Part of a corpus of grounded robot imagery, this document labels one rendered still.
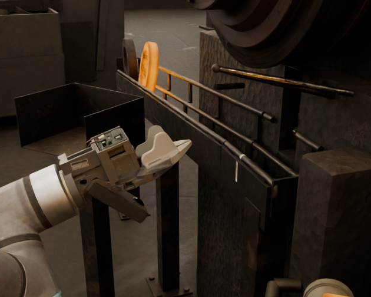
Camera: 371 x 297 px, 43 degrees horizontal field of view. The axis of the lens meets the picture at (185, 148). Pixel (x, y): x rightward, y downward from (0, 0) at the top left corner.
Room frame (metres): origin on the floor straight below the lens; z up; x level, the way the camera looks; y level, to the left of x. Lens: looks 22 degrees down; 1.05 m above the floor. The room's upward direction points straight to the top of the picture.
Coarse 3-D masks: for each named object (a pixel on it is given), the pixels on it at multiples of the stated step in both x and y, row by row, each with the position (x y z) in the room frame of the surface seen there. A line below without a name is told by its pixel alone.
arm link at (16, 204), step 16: (0, 192) 0.63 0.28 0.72; (16, 192) 0.62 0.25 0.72; (32, 192) 0.62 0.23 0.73; (0, 208) 0.61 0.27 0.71; (16, 208) 0.61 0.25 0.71; (32, 208) 0.61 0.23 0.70; (0, 224) 0.59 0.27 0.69; (16, 224) 0.60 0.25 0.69; (32, 224) 0.61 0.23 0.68; (48, 224) 0.62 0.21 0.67; (0, 240) 0.57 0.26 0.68
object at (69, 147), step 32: (32, 96) 1.20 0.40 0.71; (64, 96) 1.28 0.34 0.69; (96, 96) 1.26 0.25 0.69; (128, 96) 1.19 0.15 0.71; (32, 128) 1.19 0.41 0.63; (64, 128) 1.27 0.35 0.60; (96, 128) 1.03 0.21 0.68; (128, 128) 1.11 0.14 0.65; (96, 224) 1.11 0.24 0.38; (96, 256) 1.10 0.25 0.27; (96, 288) 1.11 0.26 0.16
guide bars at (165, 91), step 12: (168, 72) 1.50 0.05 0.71; (156, 84) 1.58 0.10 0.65; (168, 84) 1.51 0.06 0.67; (216, 96) 1.12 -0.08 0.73; (228, 96) 1.06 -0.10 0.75; (192, 108) 1.22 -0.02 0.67; (216, 108) 1.12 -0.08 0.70; (252, 108) 0.94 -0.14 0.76; (216, 120) 1.07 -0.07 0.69; (228, 132) 0.99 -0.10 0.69; (252, 144) 0.88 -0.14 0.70; (312, 144) 0.72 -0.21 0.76; (252, 156) 0.90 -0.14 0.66; (264, 156) 0.85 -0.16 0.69; (264, 168) 0.85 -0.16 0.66; (288, 168) 0.76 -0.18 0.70
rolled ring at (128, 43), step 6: (126, 42) 1.78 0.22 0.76; (132, 42) 1.78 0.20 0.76; (126, 48) 1.76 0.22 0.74; (132, 48) 1.76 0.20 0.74; (126, 54) 1.88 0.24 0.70; (132, 54) 1.74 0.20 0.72; (126, 60) 1.88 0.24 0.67; (132, 60) 1.73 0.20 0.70; (126, 66) 1.87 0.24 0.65; (132, 66) 1.73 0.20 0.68; (126, 72) 1.85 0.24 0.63; (132, 72) 1.73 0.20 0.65
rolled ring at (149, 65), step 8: (144, 48) 1.63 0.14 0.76; (152, 48) 1.55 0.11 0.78; (144, 56) 1.64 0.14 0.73; (152, 56) 1.53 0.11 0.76; (144, 64) 1.65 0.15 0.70; (152, 64) 1.51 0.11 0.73; (144, 72) 1.65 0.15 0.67; (152, 72) 1.51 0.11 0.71; (144, 80) 1.63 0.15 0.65; (152, 80) 1.51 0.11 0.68; (152, 88) 1.52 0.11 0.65
